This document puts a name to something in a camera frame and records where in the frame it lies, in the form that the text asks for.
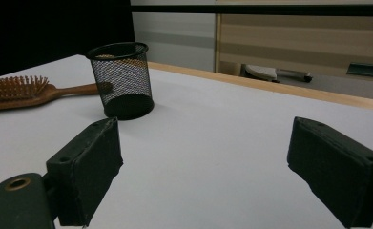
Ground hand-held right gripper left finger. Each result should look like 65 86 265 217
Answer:
46 116 124 227

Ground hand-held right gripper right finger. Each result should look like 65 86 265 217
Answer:
286 116 373 229

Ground wooden hairbrush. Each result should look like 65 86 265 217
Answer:
0 74 114 113

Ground black mesh pen holder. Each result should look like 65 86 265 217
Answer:
85 41 155 121

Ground grey chair base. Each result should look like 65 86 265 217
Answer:
240 63 314 84

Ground black curtain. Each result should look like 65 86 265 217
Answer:
0 0 136 81

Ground light wooden desk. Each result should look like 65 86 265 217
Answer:
215 0 373 78

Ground white cabinet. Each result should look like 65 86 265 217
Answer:
130 0 218 73

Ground black horizontal frame bar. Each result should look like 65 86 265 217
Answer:
130 4 373 17

